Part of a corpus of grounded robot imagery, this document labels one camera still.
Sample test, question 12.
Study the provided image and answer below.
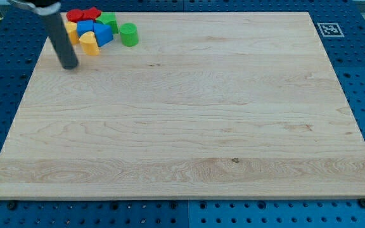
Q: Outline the black bolt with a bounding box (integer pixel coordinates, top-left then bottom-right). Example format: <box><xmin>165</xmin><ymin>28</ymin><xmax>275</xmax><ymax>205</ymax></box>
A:
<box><xmin>357</xmin><ymin>198</ymin><xmax>365</xmax><ymax>208</ymax></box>
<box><xmin>6</xmin><ymin>201</ymin><xmax>17</xmax><ymax>211</ymax></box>

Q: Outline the blue triangular block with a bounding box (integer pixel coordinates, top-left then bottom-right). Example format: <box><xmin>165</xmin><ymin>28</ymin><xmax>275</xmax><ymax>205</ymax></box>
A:
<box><xmin>93</xmin><ymin>23</ymin><xmax>113</xmax><ymax>47</ymax></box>

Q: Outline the yellow half-round block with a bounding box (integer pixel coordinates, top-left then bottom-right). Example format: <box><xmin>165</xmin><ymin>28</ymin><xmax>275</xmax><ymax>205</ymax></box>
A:
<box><xmin>79</xmin><ymin>32</ymin><xmax>100</xmax><ymax>56</ymax></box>

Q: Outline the green cylinder block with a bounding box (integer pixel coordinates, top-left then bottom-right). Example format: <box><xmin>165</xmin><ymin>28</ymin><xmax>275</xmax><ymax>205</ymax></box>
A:
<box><xmin>119</xmin><ymin>23</ymin><xmax>139</xmax><ymax>47</ymax></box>

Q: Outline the black bolt left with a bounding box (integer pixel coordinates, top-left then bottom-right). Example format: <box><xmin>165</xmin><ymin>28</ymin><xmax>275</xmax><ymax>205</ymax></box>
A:
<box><xmin>6</xmin><ymin>201</ymin><xmax>17</xmax><ymax>211</ymax></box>

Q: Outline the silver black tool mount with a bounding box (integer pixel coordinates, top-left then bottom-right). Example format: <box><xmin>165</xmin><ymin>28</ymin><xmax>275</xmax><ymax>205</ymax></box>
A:
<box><xmin>0</xmin><ymin>0</ymin><xmax>61</xmax><ymax>16</ymax></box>

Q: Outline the red star block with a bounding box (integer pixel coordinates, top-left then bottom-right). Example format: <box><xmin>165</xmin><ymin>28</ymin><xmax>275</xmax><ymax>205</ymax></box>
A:
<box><xmin>82</xmin><ymin>7</ymin><xmax>102</xmax><ymax>22</ymax></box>

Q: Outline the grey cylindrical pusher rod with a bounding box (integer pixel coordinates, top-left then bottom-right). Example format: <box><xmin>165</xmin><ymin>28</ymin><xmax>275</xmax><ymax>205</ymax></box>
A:
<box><xmin>41</xmin><ymin>12</ymin><xmax>79</xmax><ymax>70</ymax></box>

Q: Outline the wooden board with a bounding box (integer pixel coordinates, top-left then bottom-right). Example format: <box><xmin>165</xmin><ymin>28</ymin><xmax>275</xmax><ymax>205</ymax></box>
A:
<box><xmin>0</xmin><ymin>12</ymin><xmax>365</xmax><ymax>201</ymax></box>

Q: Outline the blue cube block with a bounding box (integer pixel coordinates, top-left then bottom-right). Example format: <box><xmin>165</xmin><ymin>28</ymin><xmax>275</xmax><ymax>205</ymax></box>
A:
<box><xmin>77</xmin><ymin>20</ymin><xmax>94</xmax><ymax>37</ymax></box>

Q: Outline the green angular block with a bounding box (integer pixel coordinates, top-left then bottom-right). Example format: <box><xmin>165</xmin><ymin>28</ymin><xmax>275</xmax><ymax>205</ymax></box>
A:
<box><xmin>96</xmin><ymin>12</ymin><xmax>118</xmax><ymax>34</ymax></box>

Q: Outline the red cylinder block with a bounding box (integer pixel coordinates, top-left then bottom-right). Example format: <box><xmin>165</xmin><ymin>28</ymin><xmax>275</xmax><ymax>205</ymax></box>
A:
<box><xmin>66</xmin><ymin>9</ymin><xmax>84</xmax><ymax>23</ymax></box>

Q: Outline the black bolt right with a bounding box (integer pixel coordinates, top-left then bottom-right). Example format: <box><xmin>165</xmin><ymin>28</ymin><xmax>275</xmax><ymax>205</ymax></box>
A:
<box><xmin>357</xmin><ymin>198</ymin><xmax>365</xmax><ymax>208</ymax></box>

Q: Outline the yellow block left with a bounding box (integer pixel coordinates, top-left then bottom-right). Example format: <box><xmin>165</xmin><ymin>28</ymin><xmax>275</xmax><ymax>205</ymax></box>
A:
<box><xmin>65</xmin><ymin>22</ymin><xmax>79</xmax><ymax>45</ymax></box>

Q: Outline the white fiducial marker tag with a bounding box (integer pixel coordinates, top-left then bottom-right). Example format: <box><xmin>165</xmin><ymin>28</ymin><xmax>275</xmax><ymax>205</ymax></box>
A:
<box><xmin>317</xmin><ymin>22</ymin><xmax>344</xmax><ymax>37</ymax></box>

